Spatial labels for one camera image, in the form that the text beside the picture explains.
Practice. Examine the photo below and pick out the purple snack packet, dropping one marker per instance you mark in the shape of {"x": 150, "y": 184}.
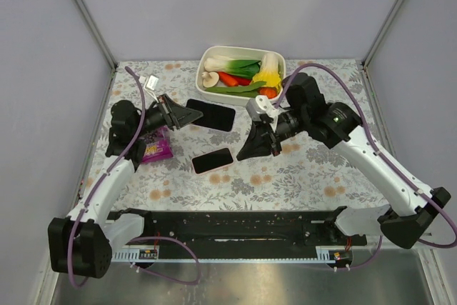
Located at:
{"x": 158, "y": 146}

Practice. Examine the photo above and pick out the white rectangular food container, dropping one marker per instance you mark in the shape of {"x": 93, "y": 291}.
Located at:
{"x": 235, "y": 53}

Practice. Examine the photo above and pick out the toy mushroom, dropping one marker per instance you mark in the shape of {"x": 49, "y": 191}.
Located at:
{"x": 209, "y": 79}

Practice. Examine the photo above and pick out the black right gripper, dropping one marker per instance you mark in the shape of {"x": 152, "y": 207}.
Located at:
{"x": 270, "y": 136}

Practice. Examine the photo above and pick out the toy orange tomato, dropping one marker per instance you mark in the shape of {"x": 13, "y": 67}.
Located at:
{"x": 269, "y": 92}

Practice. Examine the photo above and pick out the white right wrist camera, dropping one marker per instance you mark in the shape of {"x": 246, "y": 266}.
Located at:
{"x": 260, "y": 109}

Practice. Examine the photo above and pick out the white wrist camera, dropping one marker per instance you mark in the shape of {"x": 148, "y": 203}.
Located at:
{"x": 148, "y": 84}
{"x": 260, "y": 109}

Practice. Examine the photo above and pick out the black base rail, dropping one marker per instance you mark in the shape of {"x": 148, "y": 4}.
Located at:
{"x": 242, "y": 235}

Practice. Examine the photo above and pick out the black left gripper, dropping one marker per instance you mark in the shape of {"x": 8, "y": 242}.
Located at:
{"x": 170, "y": 113}

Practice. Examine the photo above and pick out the phone in pink case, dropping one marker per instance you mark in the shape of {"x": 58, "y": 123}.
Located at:
{"x": 212, "y": 161}

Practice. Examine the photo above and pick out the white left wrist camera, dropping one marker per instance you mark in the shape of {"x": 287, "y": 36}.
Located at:
{"x": 148, "y": 84}

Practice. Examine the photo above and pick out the black phone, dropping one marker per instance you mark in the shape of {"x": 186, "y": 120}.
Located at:
{"x": 214, "y": 116}

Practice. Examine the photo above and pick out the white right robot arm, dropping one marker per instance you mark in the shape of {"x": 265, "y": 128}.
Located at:
{"x": 412, "y": 205}

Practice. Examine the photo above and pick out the toy bok choy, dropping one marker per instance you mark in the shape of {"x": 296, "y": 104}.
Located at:
{"x": 243, "y": 68}

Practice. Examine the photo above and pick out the toy green bean pod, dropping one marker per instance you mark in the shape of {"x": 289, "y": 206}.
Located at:
{"x": 248, "y": 91}

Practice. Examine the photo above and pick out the toy napa cabbage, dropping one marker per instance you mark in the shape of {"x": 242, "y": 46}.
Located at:
{"x": 269, "y": 72}

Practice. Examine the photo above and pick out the toy red chili pepper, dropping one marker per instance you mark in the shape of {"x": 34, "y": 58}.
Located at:
{"x": 232, "y": 81}

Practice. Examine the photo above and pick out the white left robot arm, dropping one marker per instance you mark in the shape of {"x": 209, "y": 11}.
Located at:
{"x": 83, "y": 242}

